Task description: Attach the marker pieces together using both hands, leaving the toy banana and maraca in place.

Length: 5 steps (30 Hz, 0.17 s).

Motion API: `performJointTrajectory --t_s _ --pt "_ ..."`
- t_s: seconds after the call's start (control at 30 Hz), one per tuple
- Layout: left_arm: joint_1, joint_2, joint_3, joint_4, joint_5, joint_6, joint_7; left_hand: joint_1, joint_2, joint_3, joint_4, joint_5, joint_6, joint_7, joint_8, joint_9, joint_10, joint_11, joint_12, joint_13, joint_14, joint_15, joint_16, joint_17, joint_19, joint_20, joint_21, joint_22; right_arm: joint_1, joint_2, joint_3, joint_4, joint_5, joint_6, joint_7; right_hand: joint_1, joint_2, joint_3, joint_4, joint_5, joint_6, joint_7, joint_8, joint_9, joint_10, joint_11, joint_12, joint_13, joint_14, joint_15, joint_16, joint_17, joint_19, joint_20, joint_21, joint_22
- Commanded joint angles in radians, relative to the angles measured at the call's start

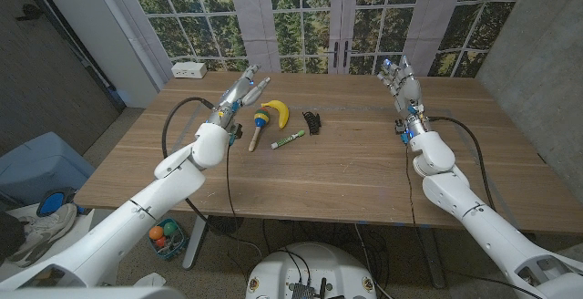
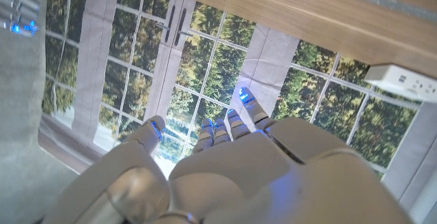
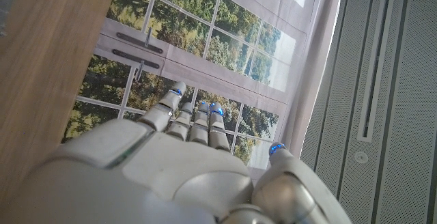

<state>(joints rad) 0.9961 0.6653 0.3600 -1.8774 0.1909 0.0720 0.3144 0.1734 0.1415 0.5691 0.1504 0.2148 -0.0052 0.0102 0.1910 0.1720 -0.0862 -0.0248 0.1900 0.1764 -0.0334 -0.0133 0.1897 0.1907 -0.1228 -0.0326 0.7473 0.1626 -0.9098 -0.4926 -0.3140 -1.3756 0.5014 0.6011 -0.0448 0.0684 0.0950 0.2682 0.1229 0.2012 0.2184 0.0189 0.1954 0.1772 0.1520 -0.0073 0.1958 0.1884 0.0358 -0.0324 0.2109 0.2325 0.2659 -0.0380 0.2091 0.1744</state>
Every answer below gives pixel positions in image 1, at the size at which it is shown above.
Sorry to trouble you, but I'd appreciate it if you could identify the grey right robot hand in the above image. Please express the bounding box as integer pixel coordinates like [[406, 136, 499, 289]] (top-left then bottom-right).
[[376, 56, 432, 139]]

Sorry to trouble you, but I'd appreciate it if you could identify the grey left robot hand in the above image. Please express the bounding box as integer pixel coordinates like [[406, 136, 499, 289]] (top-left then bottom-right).
[[207, 64, 271, 129]]

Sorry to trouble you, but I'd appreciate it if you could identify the white green marker body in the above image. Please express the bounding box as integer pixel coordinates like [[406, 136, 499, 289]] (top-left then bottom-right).
[[271, 130, 301, 150]]

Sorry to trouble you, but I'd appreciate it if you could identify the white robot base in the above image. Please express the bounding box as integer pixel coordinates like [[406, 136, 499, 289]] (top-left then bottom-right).
[[245, 242, 378, 299]]

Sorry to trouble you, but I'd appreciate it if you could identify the colourful wooden maraca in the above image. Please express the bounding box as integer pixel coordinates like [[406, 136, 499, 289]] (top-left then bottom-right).
[[248, 107, 271, 153]]

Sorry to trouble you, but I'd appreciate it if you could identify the yellow toy banana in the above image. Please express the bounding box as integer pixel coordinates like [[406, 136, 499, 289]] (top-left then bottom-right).
[[261, 99, 291, 130]]

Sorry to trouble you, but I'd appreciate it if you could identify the teal toy basket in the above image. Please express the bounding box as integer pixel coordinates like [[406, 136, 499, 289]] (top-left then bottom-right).
[[148, 218, 189, 261]]

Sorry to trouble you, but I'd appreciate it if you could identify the white power box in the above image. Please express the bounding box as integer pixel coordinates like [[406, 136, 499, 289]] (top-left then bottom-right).
[[171, 61, 208, 79]]

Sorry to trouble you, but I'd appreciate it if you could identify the black hair claw clip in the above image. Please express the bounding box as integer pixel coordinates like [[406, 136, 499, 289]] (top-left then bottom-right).
[[302, 111, 322, 136]]

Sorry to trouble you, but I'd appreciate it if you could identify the printed window forest backdrop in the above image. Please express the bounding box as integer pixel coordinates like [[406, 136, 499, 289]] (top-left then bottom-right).
[[97, 0, 534, 79]]

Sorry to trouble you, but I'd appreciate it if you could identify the black round floor fan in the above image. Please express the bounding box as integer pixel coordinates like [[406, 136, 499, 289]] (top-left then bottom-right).
[[208, 215, 245, 236]]

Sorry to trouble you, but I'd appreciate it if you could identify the white table leg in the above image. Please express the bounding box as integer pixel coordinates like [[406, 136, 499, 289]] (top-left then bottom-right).
[[182, 214, 210, 271]]

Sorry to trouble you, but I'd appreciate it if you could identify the grey table leg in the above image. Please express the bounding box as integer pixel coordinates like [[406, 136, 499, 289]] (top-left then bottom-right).
[[417, 225, 447, 290]]

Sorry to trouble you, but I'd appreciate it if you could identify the blue-grey storage bin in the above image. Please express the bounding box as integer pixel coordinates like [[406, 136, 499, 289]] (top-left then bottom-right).
[[0, 131, 96, 207]]

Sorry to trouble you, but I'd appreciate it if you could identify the blue black padded object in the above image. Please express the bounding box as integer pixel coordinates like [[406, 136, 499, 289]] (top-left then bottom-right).
[[36, 187, 87, 218]]

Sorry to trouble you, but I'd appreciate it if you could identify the grey white sneaker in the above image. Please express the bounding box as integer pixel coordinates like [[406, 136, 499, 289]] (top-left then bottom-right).
[[6, 202, 78, 268]]

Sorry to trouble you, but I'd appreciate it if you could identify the white robot chest shell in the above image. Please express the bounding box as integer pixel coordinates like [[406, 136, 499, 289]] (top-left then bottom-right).
[[0, 286, 186, 299]]

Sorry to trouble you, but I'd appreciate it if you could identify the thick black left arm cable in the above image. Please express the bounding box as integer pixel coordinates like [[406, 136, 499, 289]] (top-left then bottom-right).
[[161, 97, 263, 257]]

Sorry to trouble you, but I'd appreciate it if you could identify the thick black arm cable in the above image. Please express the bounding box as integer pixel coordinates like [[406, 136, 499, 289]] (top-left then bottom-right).
[[427, 116, 496, 211], [161, 97, 263, 257]]

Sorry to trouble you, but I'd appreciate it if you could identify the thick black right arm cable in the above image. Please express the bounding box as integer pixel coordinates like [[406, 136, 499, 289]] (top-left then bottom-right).
[[427, 116, 496, 211]]

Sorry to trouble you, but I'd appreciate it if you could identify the black door handle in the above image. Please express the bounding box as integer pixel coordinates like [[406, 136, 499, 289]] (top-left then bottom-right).
[[15, 3, 45, 22]]

